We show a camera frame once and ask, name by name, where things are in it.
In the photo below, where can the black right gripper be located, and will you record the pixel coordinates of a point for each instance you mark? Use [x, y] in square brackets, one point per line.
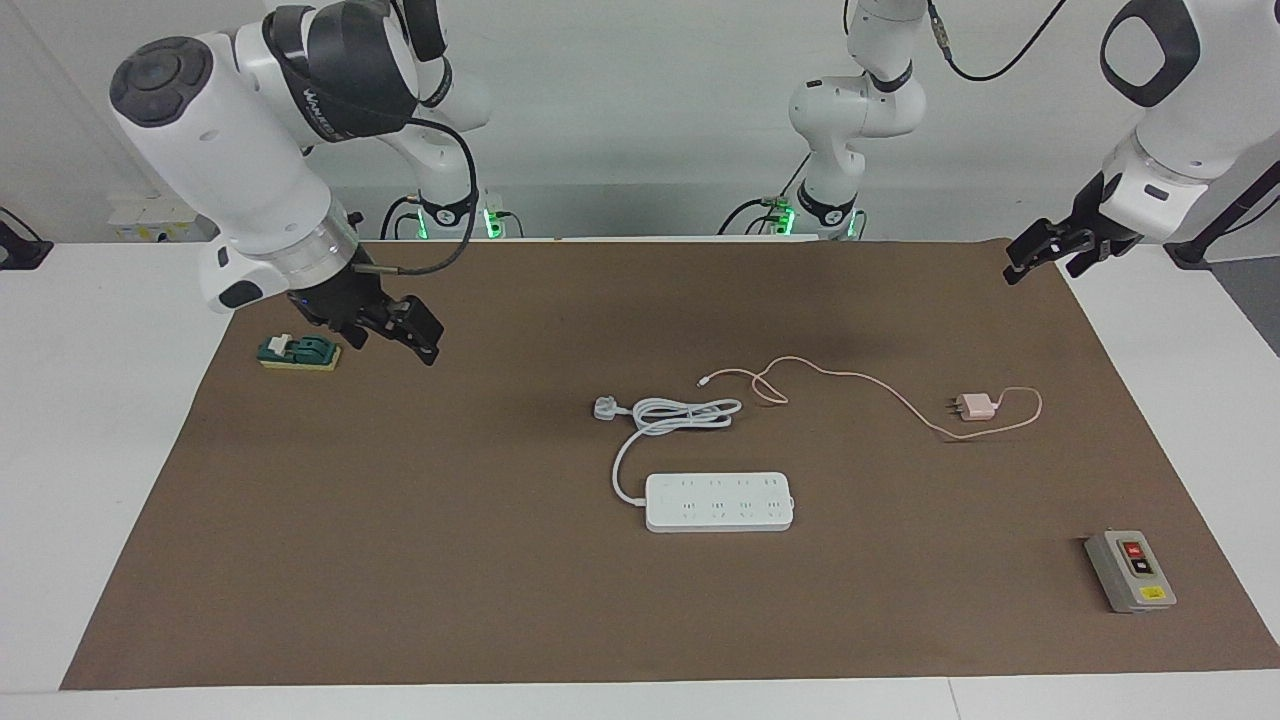
[345, 300]

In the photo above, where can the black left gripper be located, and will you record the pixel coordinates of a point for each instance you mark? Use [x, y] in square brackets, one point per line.
[1095, 210]

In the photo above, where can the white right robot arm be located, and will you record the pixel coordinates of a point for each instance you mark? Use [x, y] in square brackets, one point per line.
[230, 150]

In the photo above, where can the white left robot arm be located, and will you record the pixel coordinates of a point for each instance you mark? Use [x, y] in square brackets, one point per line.
[1200, 130]

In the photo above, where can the black clamp stand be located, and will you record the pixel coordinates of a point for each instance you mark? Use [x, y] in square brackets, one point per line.
[20, 250]
[1225, 215]

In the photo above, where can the brown table mat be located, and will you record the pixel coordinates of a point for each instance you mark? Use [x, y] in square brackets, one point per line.
[400, 550]

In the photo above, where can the green knife switch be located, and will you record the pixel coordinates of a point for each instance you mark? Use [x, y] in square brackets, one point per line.
[295, 355]

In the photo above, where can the white wall socket box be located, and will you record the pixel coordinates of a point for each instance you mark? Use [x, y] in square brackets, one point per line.
[155, 220]

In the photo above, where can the grey on-off switch box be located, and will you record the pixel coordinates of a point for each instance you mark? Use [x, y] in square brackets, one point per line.
[1130, 575]

